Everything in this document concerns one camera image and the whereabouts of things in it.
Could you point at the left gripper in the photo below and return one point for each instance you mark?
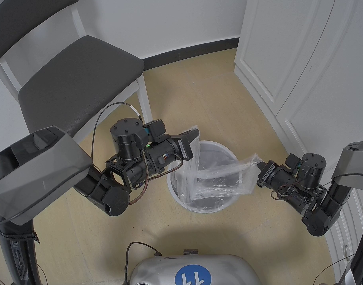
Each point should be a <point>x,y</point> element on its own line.
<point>165,154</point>

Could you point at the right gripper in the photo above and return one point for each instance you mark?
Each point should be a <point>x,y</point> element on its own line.
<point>276,175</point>

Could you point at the clear plastic bag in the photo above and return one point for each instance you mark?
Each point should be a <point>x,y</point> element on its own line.
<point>217,171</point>

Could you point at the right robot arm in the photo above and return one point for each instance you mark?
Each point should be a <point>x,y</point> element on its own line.
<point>318,171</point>

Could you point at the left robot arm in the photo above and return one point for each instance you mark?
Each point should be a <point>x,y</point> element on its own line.
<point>45,165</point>

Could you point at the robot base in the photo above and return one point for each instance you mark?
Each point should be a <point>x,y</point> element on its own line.
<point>169,269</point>

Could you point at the white trash bin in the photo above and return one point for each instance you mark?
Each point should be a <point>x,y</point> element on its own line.
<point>217,144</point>

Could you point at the white wardrobe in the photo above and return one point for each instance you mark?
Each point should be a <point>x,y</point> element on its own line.
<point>288,40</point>

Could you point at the white chair with grey seat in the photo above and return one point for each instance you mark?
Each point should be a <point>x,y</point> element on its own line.
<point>80,70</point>

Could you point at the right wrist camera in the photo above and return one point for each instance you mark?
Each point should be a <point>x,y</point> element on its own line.
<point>292,163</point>

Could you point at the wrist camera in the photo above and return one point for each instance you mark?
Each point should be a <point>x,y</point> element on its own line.
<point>292,163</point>
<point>156,129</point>

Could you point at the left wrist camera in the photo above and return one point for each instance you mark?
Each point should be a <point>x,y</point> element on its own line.
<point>156,129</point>

